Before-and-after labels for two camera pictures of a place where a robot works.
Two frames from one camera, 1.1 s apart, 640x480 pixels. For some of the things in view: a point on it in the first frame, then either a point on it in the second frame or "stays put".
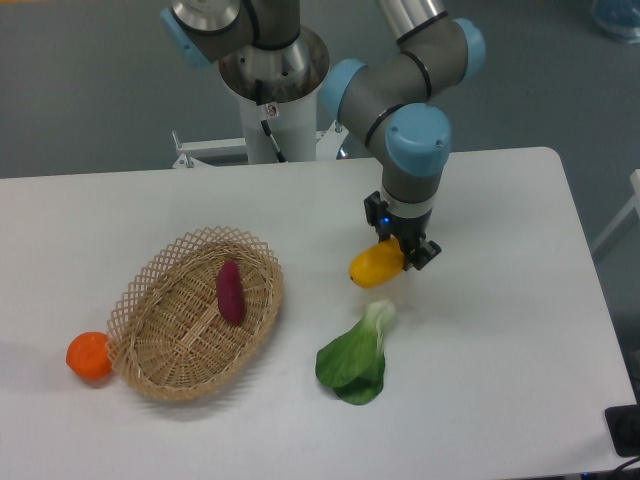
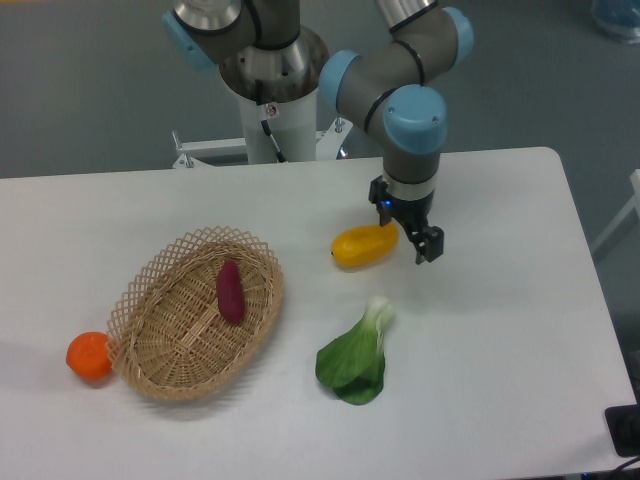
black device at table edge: [624, 427] stays put
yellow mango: [377, 264] → [360, 247]
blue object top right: [620, 18] stays put
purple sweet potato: [230, 290] stays put
